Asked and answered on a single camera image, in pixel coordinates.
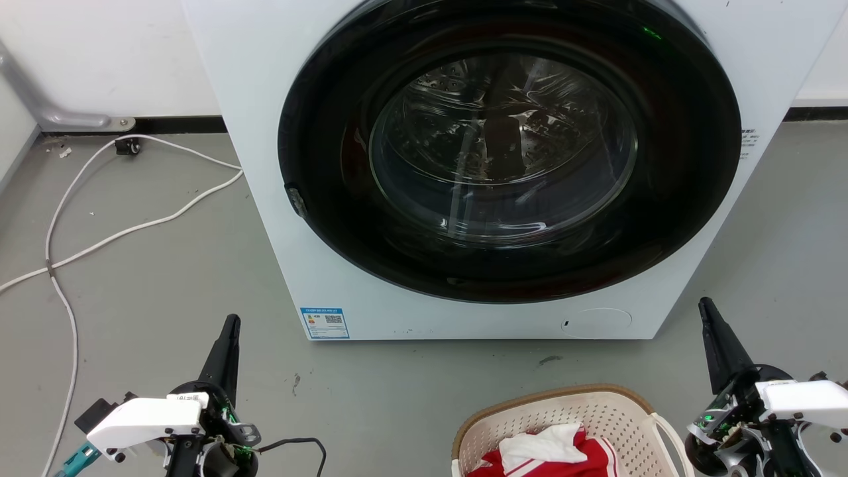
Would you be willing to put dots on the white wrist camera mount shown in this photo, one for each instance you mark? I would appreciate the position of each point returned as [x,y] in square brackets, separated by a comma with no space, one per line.
[142,421]
[805,399]

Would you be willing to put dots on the round white filter cover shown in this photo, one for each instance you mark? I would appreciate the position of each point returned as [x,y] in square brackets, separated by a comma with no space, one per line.
[596,322]

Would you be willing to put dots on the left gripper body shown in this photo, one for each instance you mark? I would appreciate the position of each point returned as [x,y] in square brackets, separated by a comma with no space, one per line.
[225,437]

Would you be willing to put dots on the red and white garment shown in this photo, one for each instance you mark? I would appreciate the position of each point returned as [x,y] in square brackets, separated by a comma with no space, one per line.
[543,447]

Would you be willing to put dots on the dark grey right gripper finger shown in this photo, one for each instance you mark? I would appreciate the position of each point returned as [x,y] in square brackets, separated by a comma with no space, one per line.
[722,351]

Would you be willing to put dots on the blue energy label sticker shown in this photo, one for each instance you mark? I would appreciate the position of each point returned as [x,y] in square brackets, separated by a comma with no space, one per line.
[324,322]

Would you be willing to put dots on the grey wall pipe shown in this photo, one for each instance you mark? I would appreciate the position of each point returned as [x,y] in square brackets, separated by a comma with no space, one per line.
[40,109]

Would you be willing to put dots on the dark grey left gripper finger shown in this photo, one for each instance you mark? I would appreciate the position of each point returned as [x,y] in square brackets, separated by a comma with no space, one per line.
[224,361]

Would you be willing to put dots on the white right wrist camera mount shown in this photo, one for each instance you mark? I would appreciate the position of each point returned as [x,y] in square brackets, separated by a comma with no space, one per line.
[805,399]

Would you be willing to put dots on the cream perforated laundry basket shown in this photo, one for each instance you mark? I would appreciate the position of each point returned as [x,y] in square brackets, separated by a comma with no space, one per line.
[616,407]

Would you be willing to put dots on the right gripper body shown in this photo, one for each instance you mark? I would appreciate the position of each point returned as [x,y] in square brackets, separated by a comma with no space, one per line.
[735,430]

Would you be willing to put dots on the small printed side sticker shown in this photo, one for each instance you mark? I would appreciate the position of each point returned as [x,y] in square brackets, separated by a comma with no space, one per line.
[747,142]

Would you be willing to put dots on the white front-load washing machine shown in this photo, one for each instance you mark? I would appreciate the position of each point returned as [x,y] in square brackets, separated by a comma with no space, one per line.
[265,79]

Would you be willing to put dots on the small black floor caster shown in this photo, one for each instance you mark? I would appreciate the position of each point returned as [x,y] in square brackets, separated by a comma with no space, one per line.
[127,146]

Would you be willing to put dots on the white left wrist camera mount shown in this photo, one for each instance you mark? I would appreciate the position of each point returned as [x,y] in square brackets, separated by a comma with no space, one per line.
[142,421]

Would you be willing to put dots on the black round washing machine door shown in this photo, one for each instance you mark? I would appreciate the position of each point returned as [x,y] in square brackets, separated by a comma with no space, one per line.
[331,165]

